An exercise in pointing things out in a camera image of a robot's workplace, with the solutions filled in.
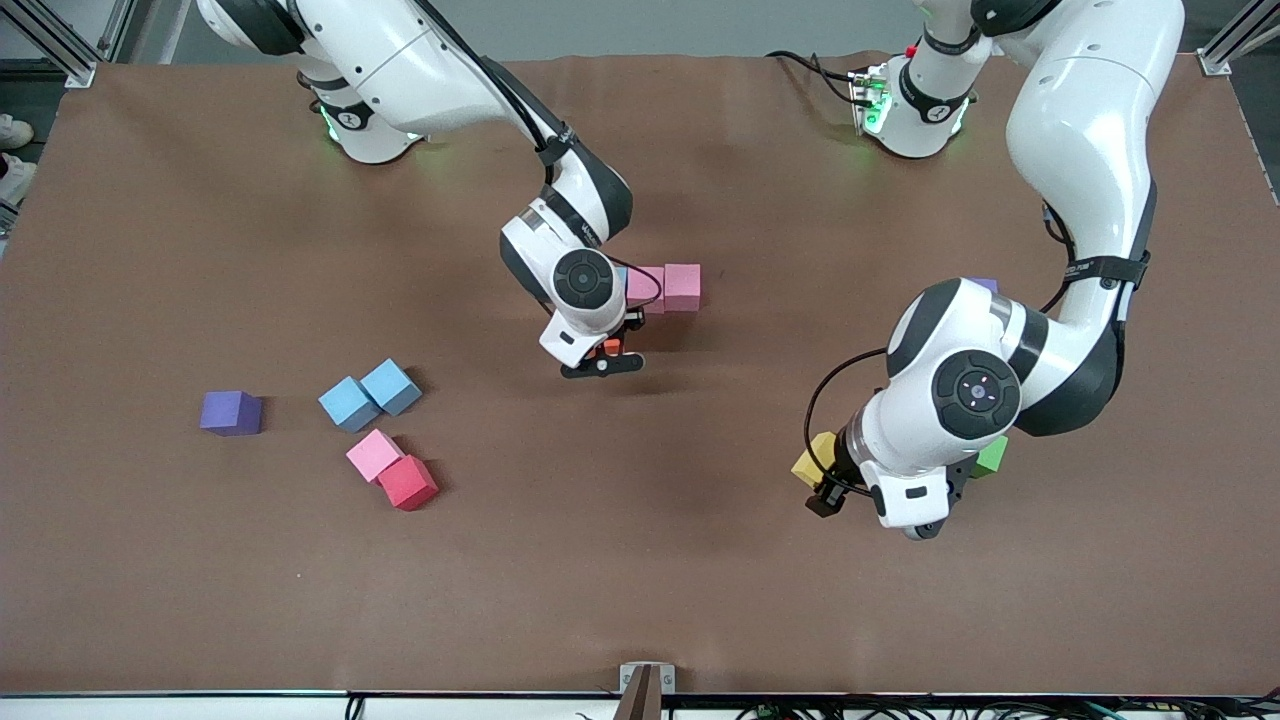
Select yellow foam cube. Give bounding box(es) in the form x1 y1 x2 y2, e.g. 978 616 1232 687
790 431 841 491

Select pink foam cube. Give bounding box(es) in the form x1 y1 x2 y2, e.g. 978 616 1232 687
627 266 667 315
346 429 404 483
664 264 702 313

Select arm base connector plate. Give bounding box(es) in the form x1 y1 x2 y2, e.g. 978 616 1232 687
850 65 893 136

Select brown table mat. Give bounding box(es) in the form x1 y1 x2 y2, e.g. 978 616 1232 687
0 52 1280 696

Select red foam cube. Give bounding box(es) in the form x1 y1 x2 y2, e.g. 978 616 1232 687
378 455 440 512

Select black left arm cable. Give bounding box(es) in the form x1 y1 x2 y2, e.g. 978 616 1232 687
804 200 1081 491

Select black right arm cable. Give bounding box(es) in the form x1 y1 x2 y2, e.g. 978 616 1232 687
415 0 663 316

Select grey metal bracket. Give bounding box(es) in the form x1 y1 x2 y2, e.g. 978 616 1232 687
619 662 677 720

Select black arm base cable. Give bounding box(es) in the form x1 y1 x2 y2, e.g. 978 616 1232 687
765 50 861 103

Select aluminium frame post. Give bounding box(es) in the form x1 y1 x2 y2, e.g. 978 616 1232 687
1197 0 1280 77
0 0 136 89

